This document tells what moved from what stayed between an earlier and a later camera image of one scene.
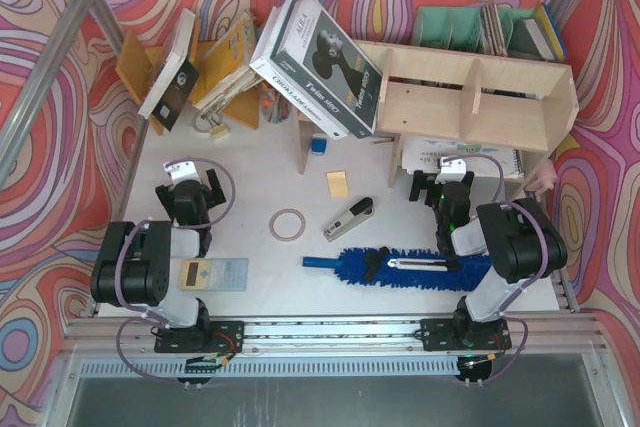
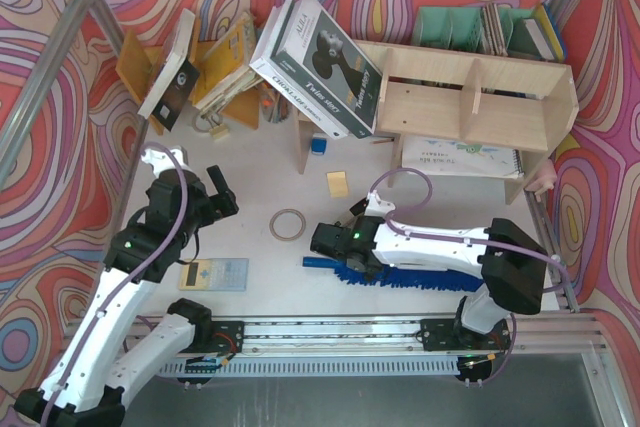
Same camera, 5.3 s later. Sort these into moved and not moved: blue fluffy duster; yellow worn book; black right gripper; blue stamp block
Moved: black right gripper
Not moved: yellow worn book; blue stamp block; blue fluffy duster
